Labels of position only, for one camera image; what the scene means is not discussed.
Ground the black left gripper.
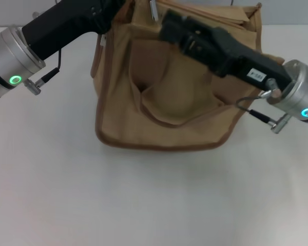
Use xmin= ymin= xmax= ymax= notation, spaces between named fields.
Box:
xmin=22 ymin=0 xmax=126 ymax=61

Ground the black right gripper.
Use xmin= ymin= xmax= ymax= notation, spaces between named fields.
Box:
xmin=159 ymin=9 xmax=293 ymax=92

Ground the silver metal zipper pull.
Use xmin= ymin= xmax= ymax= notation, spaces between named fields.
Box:
xmin=148 ymin=0 xmax=160 ymax=22

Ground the khaki canvas food bag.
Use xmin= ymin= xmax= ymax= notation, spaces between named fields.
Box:
xmin=90 ymin=0 xmax=284 ymax=154

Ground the left gripper cable with plugs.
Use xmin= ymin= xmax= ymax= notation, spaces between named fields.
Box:
xmin=24 ymin=11 xmax=62 ymax=95

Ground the gripper cable with plugs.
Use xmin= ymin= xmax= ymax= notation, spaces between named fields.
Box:
xmin=235 ymin=78 xmax=291 ymax=134
xmin=24 ymin=11 xmax=62 ymax=95

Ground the right gripper cable with plugs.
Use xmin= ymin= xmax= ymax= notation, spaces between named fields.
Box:
xmin=235 ymin=78 xmax=291 ymax=134

